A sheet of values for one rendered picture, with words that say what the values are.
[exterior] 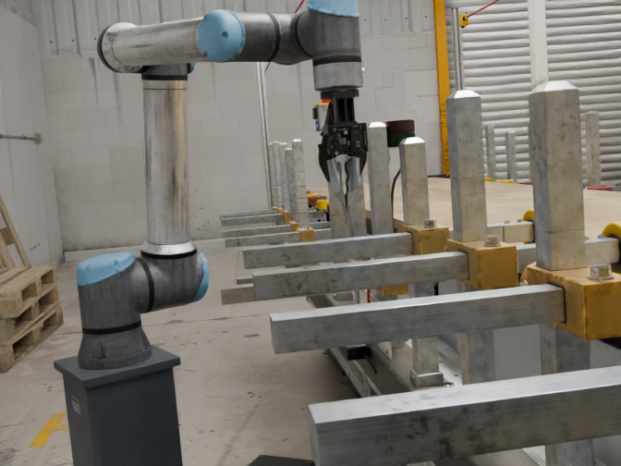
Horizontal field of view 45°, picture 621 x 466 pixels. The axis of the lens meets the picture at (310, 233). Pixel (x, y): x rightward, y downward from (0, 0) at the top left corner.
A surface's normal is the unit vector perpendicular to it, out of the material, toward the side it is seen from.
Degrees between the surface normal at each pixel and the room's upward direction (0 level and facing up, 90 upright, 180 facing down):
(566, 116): 90
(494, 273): 90
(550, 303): 90
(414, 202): 90
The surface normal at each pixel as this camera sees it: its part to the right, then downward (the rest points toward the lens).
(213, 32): -0.74, 0.14
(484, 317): 0.14, 0.10
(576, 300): -0.99, 0.09
